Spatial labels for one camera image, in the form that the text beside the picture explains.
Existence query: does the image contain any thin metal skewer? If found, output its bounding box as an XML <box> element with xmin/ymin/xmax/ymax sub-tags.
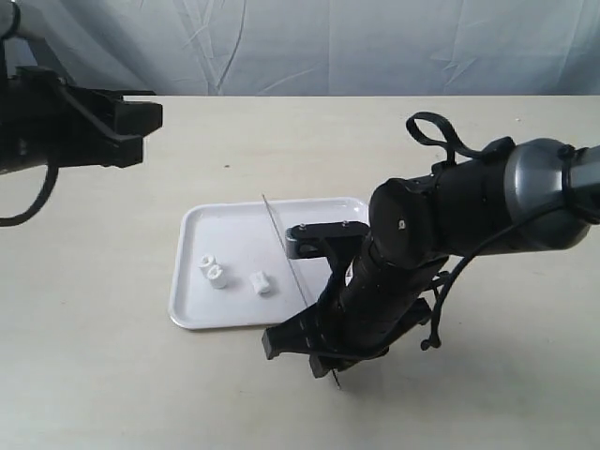
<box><xmin>261</xmin><ymin>192</ymin><xmax>342</xmax><ymax>390</ymax></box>

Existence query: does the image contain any white backdrop curtain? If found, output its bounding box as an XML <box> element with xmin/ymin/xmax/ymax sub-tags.
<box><xmin>6</xmin><ymin>1</ymin><xmax>599</xmax><ymax>96</ymax></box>

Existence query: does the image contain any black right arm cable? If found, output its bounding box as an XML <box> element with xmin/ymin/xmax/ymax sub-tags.
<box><xmin>405</xmin><ymin>111</ymin><xmax>582</xmax><ymax>352</ymax></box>

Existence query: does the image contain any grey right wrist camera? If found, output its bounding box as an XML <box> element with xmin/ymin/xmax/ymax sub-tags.
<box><xmin>285</xmin><ymin>221</ymin><xmax>369</xmax><ymax>260</ymax></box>

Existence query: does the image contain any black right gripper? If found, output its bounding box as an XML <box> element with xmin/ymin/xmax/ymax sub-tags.
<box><xmin>262</xmin><ymin>252</ymin><xmax>445</xmax><ymax>379</ymax></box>

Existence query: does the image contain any white plastic tray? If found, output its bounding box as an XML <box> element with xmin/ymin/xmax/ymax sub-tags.
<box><xmin>169</xmin><ymin>197</ymin><xmax>368</xmax><ymax>330</ymax></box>

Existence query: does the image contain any white bead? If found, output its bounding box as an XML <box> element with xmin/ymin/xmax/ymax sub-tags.
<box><xmin>248</xmin><ymin>271</ymin><xmax>271</xmax><ymax>295</ymax></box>
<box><xmin>198</xmin><ymin>254</ymin><xmax>216</xmax><ymax>272</ymax></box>
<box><xmin>205</xmin><ymin>264</ymin><xmax>228</xmax><ymax>290</ymax></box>

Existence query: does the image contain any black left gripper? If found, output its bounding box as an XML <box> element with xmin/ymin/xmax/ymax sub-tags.
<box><xmin>1</xmin><ymin>66</ymin><xmax>163</xmax><ymax>173</ymax></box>

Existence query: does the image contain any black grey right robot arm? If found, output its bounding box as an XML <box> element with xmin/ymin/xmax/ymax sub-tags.
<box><xmin>262</xmin><ymin>139</ymin><xmax>599</xmax><ymax>378</ymax></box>

